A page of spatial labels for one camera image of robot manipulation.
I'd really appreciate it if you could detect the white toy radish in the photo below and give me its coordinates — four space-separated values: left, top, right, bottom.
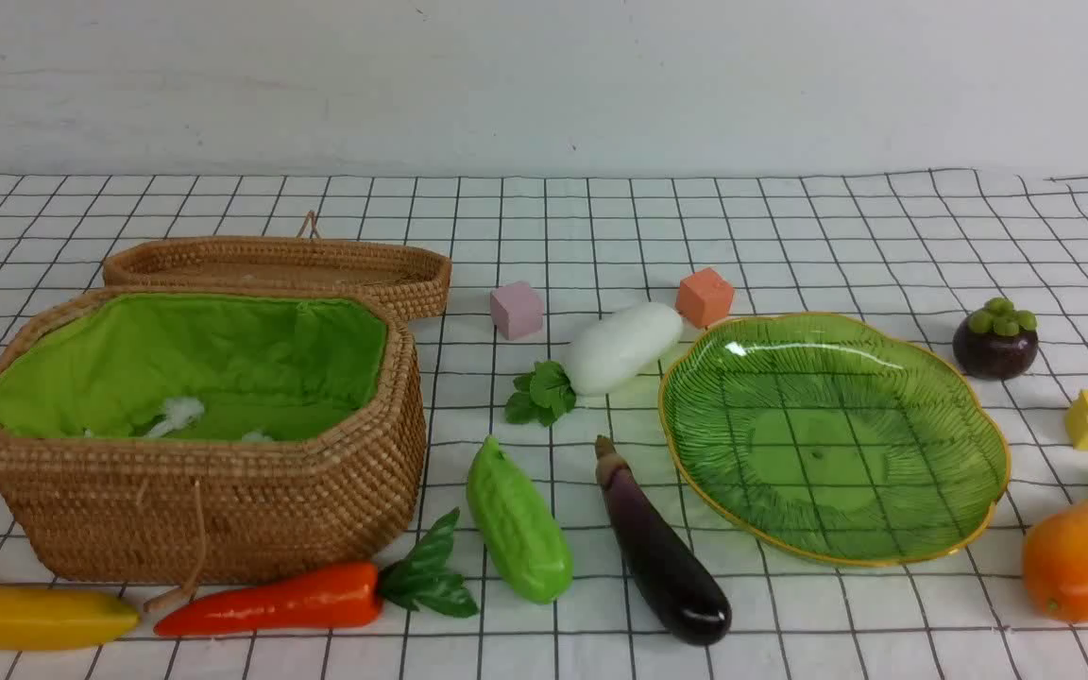
504 301 684 426

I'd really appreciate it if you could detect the green toy bitter gourd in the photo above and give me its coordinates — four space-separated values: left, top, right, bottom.
466 435 574 605

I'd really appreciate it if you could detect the purple toy eggplant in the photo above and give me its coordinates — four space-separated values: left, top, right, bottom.
593 435 731 647

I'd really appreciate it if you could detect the orange toy carrot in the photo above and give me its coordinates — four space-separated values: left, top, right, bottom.
154 508 479 638

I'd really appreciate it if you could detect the dark purple toy mangosteen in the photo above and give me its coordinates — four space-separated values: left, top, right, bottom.
951 297 1039 382

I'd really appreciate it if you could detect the orange toy mango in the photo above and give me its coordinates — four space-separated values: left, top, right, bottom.
1022 489 1088 625

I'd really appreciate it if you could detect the yellow toy banana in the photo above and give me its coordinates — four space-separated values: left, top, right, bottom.
0 585 140 653

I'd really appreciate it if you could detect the pink foam cube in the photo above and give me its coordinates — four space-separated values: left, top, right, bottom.
489 280 545 341

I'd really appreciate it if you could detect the woven rattan basket lid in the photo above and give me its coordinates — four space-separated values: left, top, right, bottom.
103 212 452 321

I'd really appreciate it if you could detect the orange foam cube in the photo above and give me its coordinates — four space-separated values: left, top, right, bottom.
676 267 737 329

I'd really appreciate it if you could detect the white grid tablecloth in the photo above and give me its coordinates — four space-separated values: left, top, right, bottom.
0 169 1088 679

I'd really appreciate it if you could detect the green glass leaf plate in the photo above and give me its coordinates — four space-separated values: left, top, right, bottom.
657 313 1012 568

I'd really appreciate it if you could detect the woven rattan basket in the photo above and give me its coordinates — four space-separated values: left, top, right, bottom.
0 287 428 584

